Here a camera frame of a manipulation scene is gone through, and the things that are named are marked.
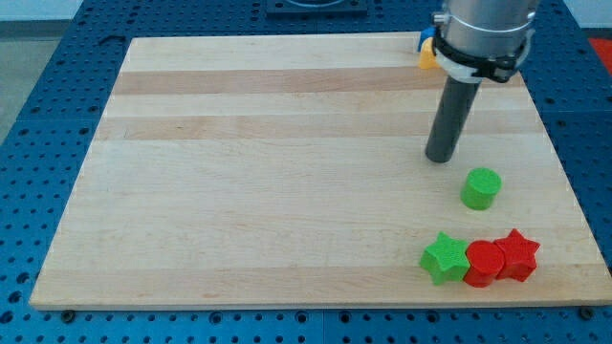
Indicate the red star block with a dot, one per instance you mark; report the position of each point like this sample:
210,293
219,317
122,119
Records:
519,255

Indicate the red cylinder block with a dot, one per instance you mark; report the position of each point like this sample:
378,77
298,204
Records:
486,261

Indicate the green cylinder block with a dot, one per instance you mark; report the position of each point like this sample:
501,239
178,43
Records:
480,188

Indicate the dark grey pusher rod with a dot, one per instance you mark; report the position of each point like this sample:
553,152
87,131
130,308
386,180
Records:
453,109

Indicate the yellow block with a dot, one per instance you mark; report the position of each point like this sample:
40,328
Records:
427,57

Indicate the green star block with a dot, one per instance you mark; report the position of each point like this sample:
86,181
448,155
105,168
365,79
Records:
445,259

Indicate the wooden board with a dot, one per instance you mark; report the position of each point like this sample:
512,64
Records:
289,171

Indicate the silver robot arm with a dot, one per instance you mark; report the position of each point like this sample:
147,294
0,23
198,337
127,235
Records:
485,28

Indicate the blue block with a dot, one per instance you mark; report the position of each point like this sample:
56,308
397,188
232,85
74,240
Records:
424,35

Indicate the dark mounting plate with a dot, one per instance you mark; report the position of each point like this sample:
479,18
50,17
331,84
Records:
283,8

